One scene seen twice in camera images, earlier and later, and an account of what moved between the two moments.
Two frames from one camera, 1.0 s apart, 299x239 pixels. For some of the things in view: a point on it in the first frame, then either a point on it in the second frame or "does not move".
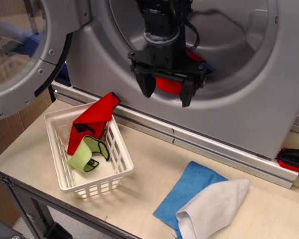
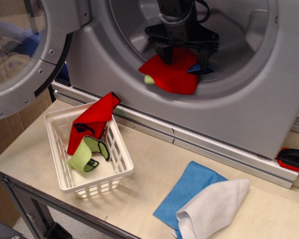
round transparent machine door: [30, 43] does not move
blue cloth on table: [195, 177] does not move
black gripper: [167, 58] -> [187, 34]
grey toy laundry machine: [258, 51] does not move
